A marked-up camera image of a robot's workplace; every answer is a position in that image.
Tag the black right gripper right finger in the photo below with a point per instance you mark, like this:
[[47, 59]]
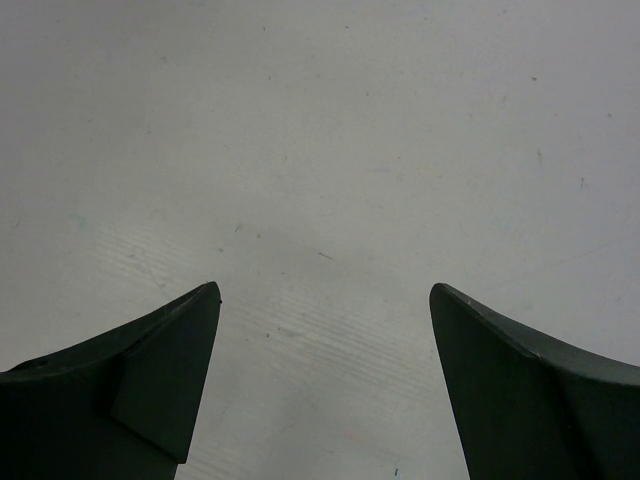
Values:
[[529, 406]]

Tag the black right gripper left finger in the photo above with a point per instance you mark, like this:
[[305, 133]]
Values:
[[121, 405]]

